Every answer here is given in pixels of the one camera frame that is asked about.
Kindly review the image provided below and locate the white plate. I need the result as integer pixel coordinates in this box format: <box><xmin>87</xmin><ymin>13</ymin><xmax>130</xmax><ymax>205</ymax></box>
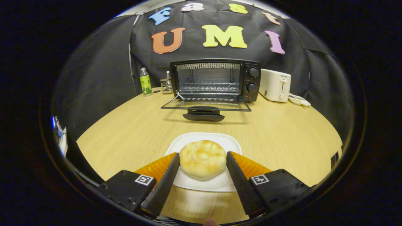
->
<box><xmin>164</xmin><ymin>132</ymin><xmax>243</xmax><ymax>192</ymax></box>

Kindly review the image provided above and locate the round golden bread bun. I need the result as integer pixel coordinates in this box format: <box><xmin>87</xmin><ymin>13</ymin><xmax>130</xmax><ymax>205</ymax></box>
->
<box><xmin>179</xmin><ymin>140</ymin><xmax>227</xmax><ymax>180</ymax></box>

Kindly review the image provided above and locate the black toaster oven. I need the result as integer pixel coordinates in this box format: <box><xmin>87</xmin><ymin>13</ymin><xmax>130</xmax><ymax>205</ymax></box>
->
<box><xmin>161</xmin><ymin>59</ymin><xmax>261</xmax><ymax>122</ymax></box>

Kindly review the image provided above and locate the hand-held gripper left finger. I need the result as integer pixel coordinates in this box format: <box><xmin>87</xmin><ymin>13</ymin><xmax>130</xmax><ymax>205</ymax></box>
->
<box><xmin>97</xmin><ymin>153</ymin><xmax>180</xmax><ymax>217</ymax></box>

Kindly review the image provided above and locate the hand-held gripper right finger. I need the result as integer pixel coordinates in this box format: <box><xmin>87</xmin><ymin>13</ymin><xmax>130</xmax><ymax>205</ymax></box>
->
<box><xmin>226</xmin><ymin>151</ymin><xmax>311</xmax><ymax>216</ymax></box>

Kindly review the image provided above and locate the green label plastic bottle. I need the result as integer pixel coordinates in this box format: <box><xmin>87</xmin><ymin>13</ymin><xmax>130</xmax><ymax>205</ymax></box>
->
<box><xmin>139</xmin><ymin>67</ymin><xmax>153</xmax><ymax>96</ymax></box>

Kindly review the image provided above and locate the white pop-up toaster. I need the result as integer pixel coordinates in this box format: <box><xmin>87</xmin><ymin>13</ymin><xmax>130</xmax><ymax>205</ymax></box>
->
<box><xmin>259</xmin><ymin>69</ymin><xmax>291</xmax><ymax>103</ymax></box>

